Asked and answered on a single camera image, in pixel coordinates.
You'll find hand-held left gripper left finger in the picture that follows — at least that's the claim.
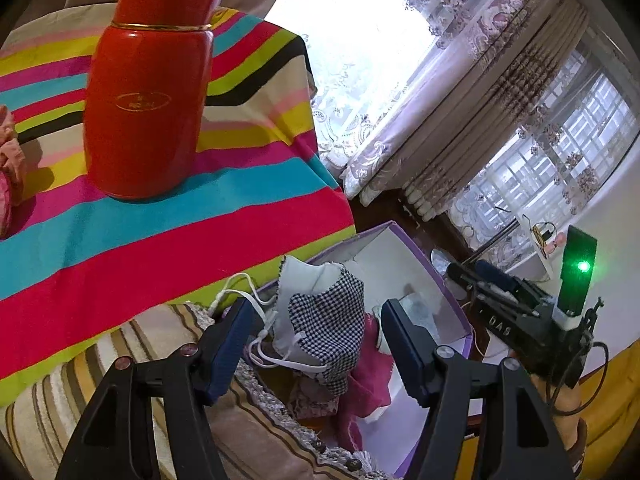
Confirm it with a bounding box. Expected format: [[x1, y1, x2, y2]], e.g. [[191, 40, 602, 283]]
[[55, 297, 256, 480]]

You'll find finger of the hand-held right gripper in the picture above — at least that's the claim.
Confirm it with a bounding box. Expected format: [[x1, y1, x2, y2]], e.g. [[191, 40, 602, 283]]
[[446, 262, 541, 317], [474, 259, 526, 293]]

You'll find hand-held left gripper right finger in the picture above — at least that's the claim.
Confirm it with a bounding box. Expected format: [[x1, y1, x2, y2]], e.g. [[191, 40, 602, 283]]
[[381, 299, 576, 480]]

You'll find purple storage box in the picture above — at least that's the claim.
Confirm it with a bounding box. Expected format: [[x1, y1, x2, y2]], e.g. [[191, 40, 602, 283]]
[[255, 220, 473, 480]]

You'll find checked face mask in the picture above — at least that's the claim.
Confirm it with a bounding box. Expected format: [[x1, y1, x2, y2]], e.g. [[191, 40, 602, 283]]
[[207, 255, 366, 396]]

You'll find person's right forearm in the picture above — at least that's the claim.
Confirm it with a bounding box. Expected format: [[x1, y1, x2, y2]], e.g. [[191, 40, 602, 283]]
[[560, 415, 591, 480]]

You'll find person's right hand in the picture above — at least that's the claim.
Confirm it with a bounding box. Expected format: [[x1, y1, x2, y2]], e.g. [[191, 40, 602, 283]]
[[542, 375, 586, 426]]

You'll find dark pink knitted cloth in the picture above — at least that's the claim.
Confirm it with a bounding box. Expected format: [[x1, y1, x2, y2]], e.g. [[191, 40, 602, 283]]
[[342, 317, 393, 451]]

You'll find floral patterned cloth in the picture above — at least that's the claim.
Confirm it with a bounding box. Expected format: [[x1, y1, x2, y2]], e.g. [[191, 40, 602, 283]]
[[290, 375, 346, 421]]

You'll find yellow blanket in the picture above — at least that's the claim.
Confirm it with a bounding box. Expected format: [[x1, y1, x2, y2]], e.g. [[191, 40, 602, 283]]
[[580, 345, 640, 461]]

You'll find colourful striped tablecloth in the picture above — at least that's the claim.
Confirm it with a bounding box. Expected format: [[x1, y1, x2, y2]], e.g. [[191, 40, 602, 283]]
[[0, 5, 357, 408]]

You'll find white lace curtain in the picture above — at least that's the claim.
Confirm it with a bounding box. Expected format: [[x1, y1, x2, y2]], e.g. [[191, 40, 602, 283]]
[[265, 0, 566, 201], [450, 45, 640, 266]]

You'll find beige pleated curtain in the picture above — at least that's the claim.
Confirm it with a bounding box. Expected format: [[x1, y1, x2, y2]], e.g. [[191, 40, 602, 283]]
[[345, 0, 591, 223]]

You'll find red thermos bottle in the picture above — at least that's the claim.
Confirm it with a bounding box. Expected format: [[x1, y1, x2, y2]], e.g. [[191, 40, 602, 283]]
[[82, 0, 228, 201]]

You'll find light pink cloth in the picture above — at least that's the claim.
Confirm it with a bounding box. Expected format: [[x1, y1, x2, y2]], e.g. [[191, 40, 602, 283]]
[[0, 105, 26, 238]]

